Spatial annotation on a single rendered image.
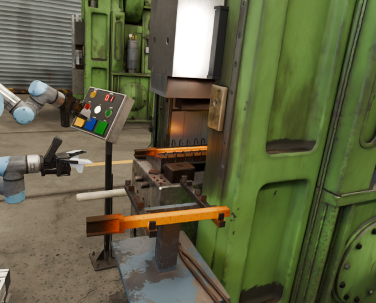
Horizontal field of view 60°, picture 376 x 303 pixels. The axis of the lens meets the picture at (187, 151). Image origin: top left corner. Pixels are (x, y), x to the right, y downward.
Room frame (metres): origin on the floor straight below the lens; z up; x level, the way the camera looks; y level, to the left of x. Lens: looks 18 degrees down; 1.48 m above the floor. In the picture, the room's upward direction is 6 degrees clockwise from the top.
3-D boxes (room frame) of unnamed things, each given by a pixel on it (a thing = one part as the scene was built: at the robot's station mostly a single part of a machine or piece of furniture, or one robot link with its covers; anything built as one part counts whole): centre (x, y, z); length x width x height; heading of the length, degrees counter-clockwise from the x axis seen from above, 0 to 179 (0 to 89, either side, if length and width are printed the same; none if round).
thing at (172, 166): (1.36, 0.03, 0.95); 0.12 x 0.08 x 0.06; 118
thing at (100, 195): (1.75, 0.41, 0.62); 0.44 x 0.05 x 0.05; 118
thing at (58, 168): (1.26, 0.55, 0.97); 0.12 x 0.08 x 0.09; 118
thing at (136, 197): (0.94, 0.04, 1.02); 0.23 x 0.06 x 0.02; 114
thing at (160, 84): (1.59, -0.02, 1.32); 0.42 x 0.20 x 0.10; 118
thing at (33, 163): (1.22, 0.62, 0.98); 0.08 x 0.05 x 0.08; 28
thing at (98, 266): (1.95, 0.50, 0.05); 0.22 x 0.22 x 0.09; 28
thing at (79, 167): (1.25, 0.44, 0.98); 0.09 x 0.03 x 0.06; 82
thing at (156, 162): (1.59, -0.02, 0.96); 0.42 x 0.20 x 0.09; 118
